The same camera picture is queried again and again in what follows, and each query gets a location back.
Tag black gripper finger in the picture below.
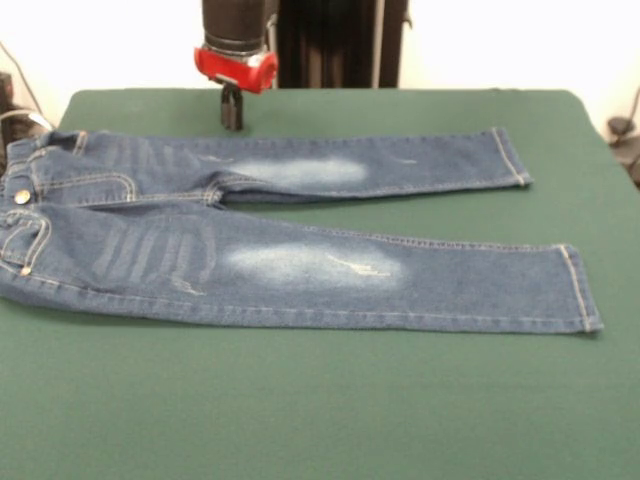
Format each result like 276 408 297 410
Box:
231 89 246 132
218 85 235 130

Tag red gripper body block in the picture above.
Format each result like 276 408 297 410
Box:
193 44 279 95

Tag blue denim jeans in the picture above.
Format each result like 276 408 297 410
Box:
0 126 605 335

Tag dark green table cloth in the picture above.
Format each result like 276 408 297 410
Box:
0 88 640 480

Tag black round stand base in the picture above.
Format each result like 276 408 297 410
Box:
606 84 640 189

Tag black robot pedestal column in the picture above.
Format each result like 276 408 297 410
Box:
264 0 414 90

